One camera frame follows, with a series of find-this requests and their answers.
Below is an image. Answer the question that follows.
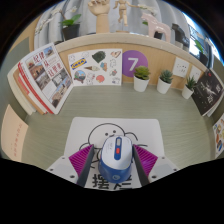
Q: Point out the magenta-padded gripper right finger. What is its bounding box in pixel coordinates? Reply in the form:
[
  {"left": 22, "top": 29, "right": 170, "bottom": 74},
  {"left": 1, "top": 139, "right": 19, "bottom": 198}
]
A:
[{"left": 132, "top": 143, "right": 180, "bottom": 187}]

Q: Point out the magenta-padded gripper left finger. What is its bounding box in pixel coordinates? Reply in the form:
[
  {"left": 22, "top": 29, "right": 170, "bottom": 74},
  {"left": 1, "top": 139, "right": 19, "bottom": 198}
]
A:
[{"left": 46, "top": 143, "right": 95, "bottom": 188}]

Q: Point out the blue and white computer mouse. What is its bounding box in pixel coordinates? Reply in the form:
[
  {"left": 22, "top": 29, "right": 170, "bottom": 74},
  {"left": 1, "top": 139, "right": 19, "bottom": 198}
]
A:
[{"left": 97, "top": 134, "right": 134, "bottom": 184}]

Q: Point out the white cartoon-print mouse pad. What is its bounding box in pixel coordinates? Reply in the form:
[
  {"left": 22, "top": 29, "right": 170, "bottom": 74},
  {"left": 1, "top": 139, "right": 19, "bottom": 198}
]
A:
[{"left": 63, "top": 116, "right": 166, "bottom": 191}]

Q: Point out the colourful sticker card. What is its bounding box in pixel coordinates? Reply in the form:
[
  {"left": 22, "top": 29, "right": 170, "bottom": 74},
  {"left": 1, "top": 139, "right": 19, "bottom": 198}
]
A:
[{"left": 212, "top": 113, "right": 224, "bottom": 159}]

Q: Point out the small succulent in white pot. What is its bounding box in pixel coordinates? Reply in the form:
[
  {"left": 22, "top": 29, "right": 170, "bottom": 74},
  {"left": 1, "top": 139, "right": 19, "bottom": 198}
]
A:
[
  {"left": 156, "top": 69, "right": 174, "bottom": 95},
  {"left": 181, "top": 75, "right": 198, "bottom": 100},
  {"left": 133, "top": 65, "right": 151, "bottom": 93}
]

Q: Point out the tan book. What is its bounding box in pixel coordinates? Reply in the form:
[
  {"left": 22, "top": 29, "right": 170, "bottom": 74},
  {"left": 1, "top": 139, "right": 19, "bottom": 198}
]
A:
[{"left": 12, "top": 68, "right": 46, "bottom": 116}]

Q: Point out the black cover book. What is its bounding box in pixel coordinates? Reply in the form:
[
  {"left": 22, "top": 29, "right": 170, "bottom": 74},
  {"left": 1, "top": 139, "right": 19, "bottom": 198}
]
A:
[{"left": 191, "top": 69, "right": 224, "bottom": 117}]

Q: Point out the red-edged photo magazine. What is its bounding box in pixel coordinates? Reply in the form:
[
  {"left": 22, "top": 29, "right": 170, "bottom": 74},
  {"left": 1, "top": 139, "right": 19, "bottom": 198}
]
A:
[{"left": 17, "top": 42, "right": 74, "bottom": 115}]

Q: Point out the white sticker picture sheet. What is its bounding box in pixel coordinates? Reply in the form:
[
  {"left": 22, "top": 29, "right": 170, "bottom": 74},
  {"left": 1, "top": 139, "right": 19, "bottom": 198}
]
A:
[{"left": 67, "top": 48, "right": 124, "bottom": 87}]

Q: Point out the purple round number sign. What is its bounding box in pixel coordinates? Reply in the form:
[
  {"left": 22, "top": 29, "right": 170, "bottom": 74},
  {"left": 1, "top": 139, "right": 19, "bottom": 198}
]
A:
[{"left": 121, "top": 49, "right": 150, "bottom": 78}]

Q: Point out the white orchid in black pot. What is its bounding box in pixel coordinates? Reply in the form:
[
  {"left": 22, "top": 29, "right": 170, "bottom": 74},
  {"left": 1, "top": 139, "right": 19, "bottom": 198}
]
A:
[
  {"left": 34, "top": 5, "right": 83, "bottom": 42},
  {"left": 193, "top": 39, "right": 212, "bottom": 67}
]

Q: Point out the black wooden horse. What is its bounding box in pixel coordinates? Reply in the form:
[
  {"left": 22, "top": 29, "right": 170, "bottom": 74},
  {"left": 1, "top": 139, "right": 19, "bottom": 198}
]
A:
[{"left": 170, "top": 22, "right": 191, "bottom": 49}]

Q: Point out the pink wooden horse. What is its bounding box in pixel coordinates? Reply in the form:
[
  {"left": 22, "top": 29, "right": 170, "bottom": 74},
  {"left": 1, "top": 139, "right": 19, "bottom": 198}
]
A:
[{"left": 140, "top": 12, "right": 172, "bottom": 44}]

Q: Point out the grey curtain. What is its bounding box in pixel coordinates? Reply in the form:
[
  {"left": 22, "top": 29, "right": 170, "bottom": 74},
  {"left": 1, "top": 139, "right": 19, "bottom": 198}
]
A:
[{"left": 33, "top": 0, "right": 188, "bottom": 51}]

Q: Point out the wooden hand model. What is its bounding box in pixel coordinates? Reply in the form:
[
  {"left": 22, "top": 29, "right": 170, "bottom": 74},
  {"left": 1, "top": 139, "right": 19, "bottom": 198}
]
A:
[{"left": 87, "top": 0, "right": 112, "bottom": 34}]

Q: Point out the white orchid behind pink horse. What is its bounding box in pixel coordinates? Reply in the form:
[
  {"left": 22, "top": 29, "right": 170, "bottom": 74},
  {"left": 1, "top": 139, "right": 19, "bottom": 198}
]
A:
[{"left": 134, "top": 2, "right": 159, "bottom": 26}]

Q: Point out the wooden artist mannequin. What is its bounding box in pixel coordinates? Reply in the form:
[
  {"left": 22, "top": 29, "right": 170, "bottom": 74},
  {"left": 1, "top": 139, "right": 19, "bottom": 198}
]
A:
[{"left": 112, "top": 0, "right": 138, "bottom": 28}]

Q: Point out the white wall socket plate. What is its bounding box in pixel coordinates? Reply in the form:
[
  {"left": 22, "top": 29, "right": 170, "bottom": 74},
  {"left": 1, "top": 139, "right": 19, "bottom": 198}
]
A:
[
  {"left": 188, "top": 64, "right": 203, "bottom": 82},
  {"left": 172, "top": 56, "right": 190, "bottom": 79}
]

